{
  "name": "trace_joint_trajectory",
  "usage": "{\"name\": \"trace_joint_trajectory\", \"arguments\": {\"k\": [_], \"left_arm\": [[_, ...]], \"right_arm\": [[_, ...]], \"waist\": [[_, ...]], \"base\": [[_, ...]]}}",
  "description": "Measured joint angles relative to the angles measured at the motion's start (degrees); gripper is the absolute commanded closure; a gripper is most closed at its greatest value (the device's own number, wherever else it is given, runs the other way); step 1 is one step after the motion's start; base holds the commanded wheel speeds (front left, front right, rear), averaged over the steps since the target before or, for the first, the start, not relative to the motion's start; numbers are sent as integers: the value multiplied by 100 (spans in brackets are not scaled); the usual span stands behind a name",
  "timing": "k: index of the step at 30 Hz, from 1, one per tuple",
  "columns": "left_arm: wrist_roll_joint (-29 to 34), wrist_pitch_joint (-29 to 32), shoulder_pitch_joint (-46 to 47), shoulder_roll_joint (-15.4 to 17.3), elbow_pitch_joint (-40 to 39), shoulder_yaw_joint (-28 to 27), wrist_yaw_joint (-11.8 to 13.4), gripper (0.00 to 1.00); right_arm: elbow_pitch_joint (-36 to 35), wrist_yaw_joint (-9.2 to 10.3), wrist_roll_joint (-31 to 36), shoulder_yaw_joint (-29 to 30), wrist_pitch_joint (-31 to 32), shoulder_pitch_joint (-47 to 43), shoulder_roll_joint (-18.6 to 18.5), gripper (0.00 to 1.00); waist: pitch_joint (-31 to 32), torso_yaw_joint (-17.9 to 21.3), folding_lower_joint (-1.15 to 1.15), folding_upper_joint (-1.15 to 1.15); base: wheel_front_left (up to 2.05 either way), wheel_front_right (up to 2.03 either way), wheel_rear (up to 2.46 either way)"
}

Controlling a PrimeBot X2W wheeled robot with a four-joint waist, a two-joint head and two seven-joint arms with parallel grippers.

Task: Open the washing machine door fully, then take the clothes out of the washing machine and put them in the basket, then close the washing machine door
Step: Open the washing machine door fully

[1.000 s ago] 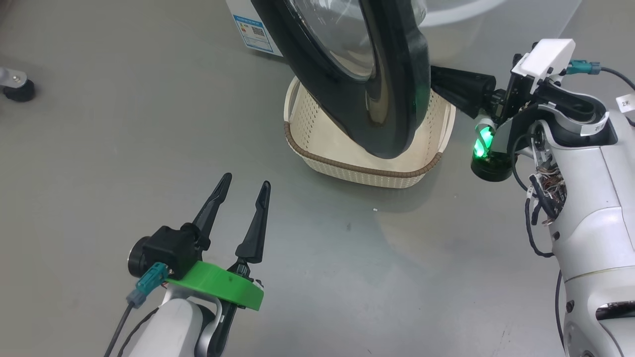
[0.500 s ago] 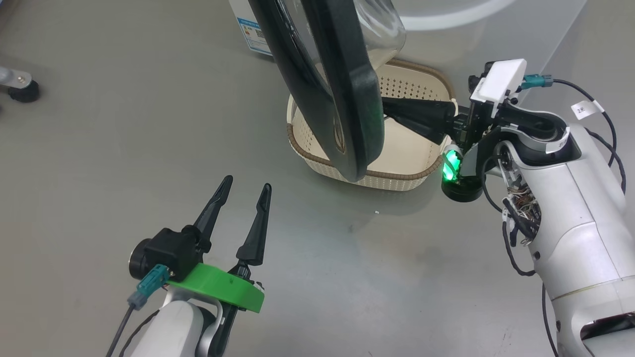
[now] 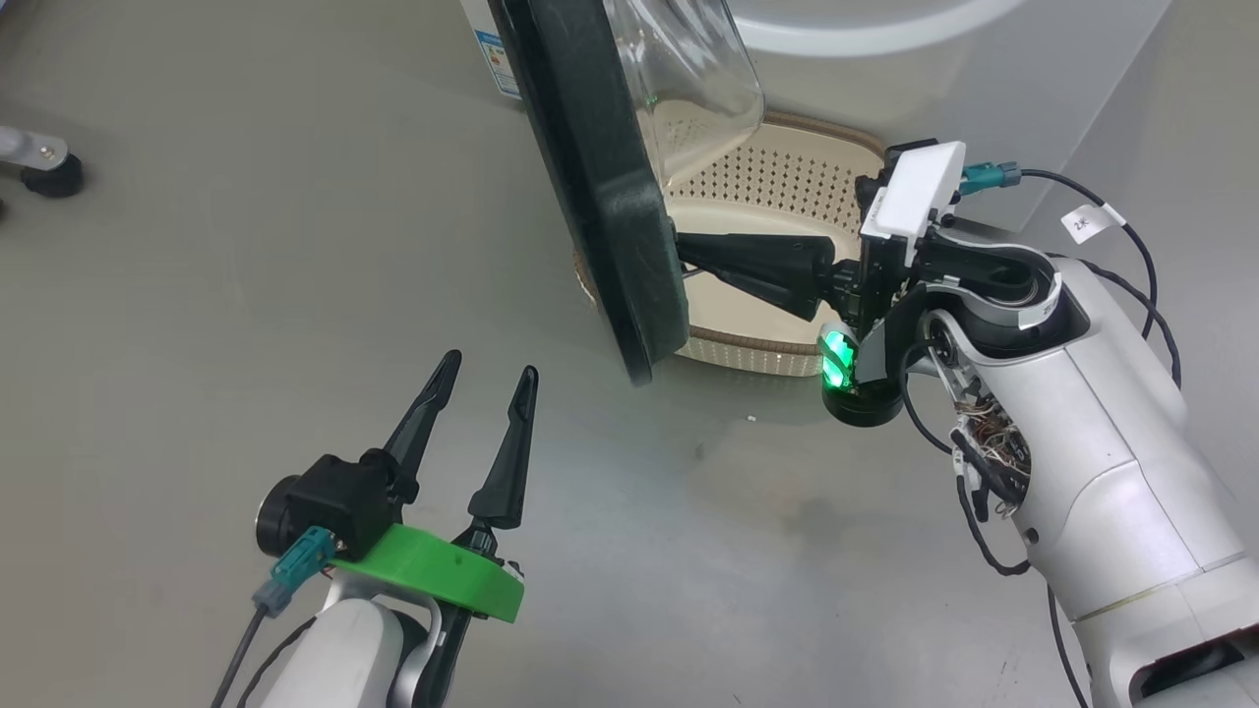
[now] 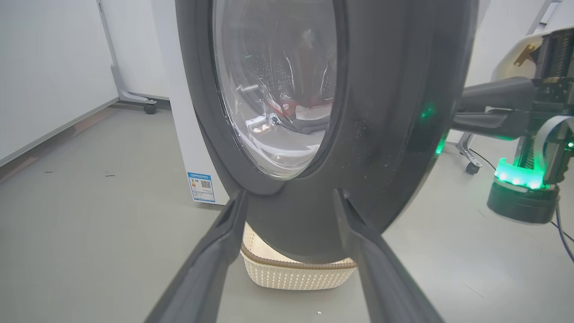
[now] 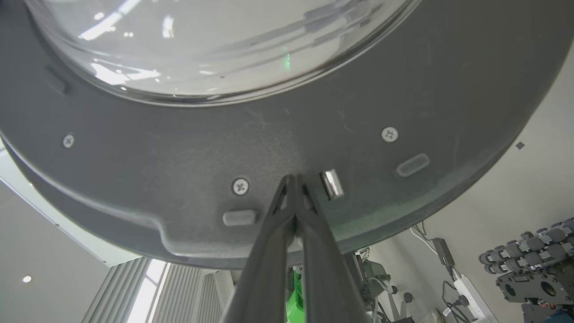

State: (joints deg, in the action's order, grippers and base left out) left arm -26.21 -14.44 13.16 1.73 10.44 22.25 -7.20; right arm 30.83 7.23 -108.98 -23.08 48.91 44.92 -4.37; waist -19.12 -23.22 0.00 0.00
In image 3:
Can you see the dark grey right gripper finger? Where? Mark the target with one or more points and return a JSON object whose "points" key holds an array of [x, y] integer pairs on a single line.
{"points": [[797, 298], [767, 258]]}

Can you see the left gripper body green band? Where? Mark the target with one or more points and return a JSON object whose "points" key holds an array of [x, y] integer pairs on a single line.
{"points": [[443, 575]]}

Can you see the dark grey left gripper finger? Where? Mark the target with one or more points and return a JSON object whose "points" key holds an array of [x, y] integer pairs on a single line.
{"points": [[507, 472], [423, 442]]}

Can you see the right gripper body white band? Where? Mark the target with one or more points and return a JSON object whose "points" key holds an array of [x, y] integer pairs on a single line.
{"points": [[910, 197]]}

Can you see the washing machine door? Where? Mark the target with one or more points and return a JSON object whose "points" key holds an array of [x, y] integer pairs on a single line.
{"points": [[590, 197]]}

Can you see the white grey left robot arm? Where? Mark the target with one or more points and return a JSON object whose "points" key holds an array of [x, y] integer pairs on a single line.
{"points": [[344, 649]]}

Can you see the cream perforated laundry basket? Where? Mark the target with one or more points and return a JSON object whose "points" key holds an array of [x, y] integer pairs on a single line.
{"points": [[777, 177]]}

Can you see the white front-load washing machine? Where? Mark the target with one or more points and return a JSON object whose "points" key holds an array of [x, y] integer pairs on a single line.
{"points": [[934, 98]]}

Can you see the blue energy label sticker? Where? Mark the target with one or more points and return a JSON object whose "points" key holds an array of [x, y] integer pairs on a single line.
{"points": [[497, 64]]}

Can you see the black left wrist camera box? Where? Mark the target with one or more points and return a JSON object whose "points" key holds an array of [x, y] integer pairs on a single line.
{"points": [[334, 501]]}

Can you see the metal frame leg with caster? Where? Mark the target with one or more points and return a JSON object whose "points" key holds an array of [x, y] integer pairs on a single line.
{"points": [[44, 175]]}

